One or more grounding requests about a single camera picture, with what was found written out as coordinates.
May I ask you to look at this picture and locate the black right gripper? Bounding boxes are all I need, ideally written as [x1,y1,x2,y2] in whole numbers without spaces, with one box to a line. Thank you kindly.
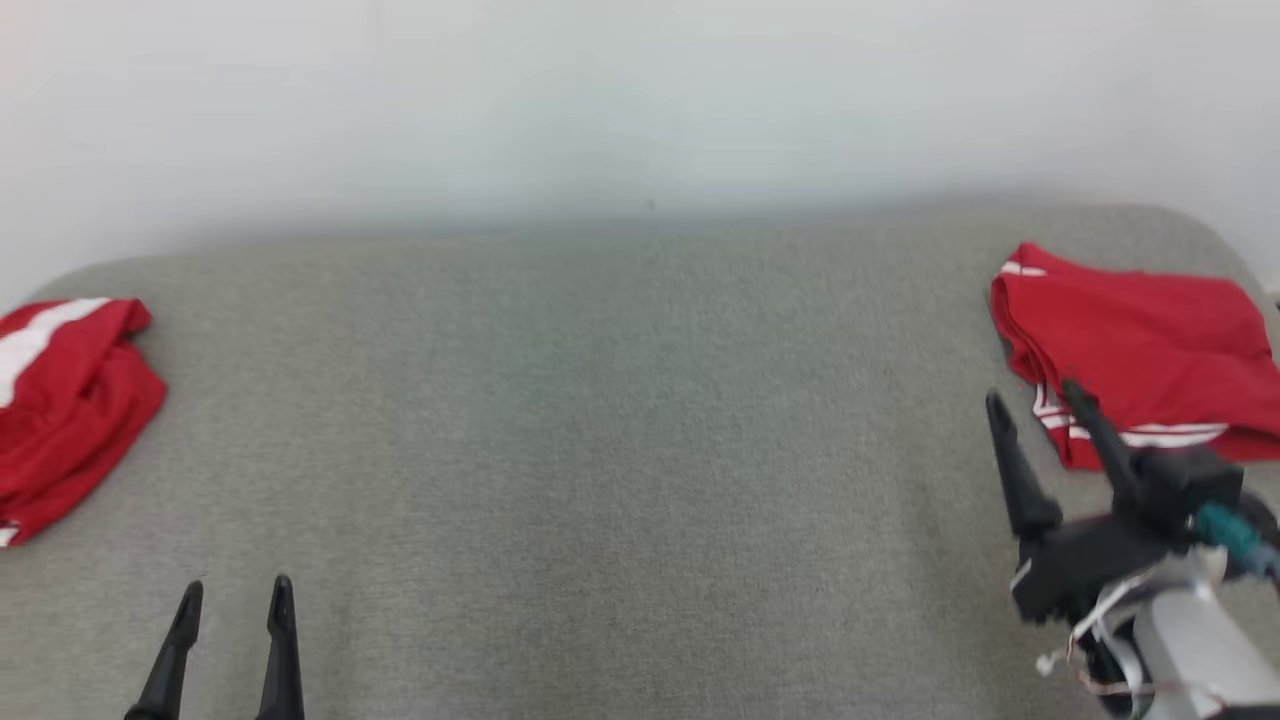
[984,378,1203,627]

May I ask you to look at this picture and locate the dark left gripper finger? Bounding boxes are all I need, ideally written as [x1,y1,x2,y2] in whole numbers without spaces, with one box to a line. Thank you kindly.
[124,579,206,720]
[254,573,307,720]

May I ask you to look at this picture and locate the red Bulls 23 jersey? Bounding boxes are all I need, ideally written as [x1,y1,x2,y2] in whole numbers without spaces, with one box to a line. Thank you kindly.
[989,242,1280,472]

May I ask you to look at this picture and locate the red shorts with white stripe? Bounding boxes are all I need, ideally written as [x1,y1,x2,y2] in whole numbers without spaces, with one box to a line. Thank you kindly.
[0,296,169,549]

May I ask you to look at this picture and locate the thin white right arm wires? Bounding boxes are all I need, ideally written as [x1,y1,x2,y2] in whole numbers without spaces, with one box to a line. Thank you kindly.
[1034,568,1233,703]

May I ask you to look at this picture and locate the teal right camera connector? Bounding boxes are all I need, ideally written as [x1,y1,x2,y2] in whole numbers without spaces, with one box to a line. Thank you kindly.
[1194,502,1280,583]

